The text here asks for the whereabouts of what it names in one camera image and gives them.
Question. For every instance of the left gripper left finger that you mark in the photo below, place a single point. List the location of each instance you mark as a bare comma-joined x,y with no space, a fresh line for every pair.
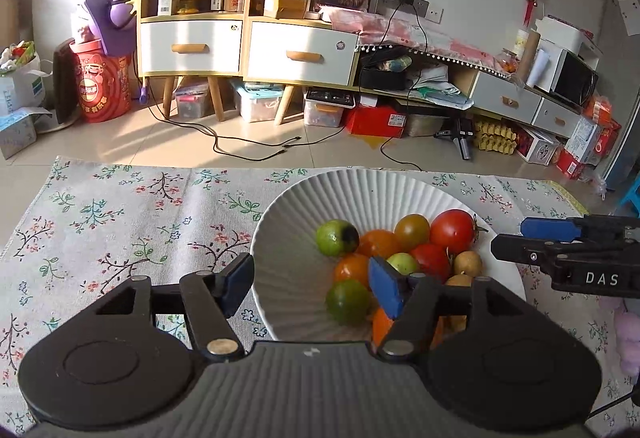
209,301

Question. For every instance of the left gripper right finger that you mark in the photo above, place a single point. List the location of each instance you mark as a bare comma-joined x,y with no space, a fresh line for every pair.
411,303

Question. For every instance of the large red tomato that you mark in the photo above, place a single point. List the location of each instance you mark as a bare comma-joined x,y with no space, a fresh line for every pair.
454,230

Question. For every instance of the small orange in plate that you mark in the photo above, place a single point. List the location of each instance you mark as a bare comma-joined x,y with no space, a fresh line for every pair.
378,243

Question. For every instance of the low white drawer cabinet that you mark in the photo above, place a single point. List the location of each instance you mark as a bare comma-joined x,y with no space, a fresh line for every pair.
500,98

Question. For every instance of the wooden shelf cabinet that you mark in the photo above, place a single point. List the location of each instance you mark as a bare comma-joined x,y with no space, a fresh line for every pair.
220,45

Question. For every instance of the green tomato in plate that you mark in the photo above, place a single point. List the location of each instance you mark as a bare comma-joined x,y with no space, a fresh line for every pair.
404,263

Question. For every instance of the blue plastic stool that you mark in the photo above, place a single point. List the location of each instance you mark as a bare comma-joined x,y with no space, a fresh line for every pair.
630,202

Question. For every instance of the white ribbed plate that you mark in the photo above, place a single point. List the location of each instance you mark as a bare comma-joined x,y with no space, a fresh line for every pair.
292,277

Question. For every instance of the purple foam hand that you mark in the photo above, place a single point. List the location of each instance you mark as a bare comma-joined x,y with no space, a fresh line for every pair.
113,22

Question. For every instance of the green lime fruit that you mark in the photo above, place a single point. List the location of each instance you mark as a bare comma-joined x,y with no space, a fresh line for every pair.
337,237

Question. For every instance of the red printed bucket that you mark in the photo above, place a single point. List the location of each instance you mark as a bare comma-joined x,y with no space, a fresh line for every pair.
102,82

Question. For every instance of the white microwave oven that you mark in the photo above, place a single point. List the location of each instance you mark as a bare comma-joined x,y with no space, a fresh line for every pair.
566,76

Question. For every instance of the large orange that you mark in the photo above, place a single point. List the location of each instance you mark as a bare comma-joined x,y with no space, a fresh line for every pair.
381,324

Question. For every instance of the small green tomato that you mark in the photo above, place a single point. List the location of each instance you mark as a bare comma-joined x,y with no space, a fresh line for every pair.
348,302

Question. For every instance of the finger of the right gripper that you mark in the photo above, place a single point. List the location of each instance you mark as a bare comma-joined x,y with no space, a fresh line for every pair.
556,254
590,228

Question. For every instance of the brown longan fruit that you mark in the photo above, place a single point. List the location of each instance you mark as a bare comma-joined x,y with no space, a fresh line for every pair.
468,263
460,280

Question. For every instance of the pink cloth on cabinet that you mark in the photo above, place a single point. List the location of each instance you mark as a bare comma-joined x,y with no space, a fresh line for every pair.
374,30

